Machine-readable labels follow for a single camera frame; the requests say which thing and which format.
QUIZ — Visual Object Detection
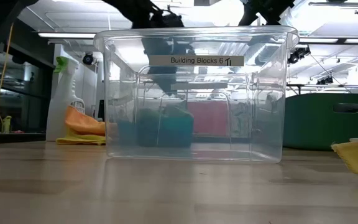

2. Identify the clear plastic bin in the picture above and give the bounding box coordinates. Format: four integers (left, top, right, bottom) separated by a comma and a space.
93, 25, 300, 164

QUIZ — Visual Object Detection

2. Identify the ceiling light strip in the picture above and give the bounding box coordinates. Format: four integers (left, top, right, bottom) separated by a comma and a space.
38, 32, 96, 39

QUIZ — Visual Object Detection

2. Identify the small green bottle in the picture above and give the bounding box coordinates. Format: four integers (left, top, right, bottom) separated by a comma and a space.
1, 115, 12, 134

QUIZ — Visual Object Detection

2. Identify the white spray bottle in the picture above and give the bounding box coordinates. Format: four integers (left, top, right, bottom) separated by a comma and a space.
45, 55, 86, 142

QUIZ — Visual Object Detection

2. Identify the red cabinet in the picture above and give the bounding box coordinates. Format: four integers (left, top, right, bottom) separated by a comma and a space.
187, 101, 229, 138

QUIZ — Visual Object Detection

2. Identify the teal cloth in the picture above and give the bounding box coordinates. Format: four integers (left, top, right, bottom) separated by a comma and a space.
116, 107, 195, 149

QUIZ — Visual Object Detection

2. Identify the orange microfiber towel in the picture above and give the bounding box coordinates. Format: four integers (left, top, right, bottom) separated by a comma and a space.
64, 105, 108, 137

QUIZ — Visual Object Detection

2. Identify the yellow cable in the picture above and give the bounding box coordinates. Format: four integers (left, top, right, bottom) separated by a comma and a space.
0, 23, 14, 128

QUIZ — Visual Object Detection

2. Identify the green plastic basket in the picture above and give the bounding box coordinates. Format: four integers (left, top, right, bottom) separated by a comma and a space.
283, 92, 358, 152

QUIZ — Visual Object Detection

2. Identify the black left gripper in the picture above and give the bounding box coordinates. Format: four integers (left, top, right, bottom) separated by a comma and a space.
138, 7, 196, 95

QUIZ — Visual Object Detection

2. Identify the black ceiling spotlight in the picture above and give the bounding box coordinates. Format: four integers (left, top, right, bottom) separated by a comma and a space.
82, 52, 94, 66
287, 45, 311, 65

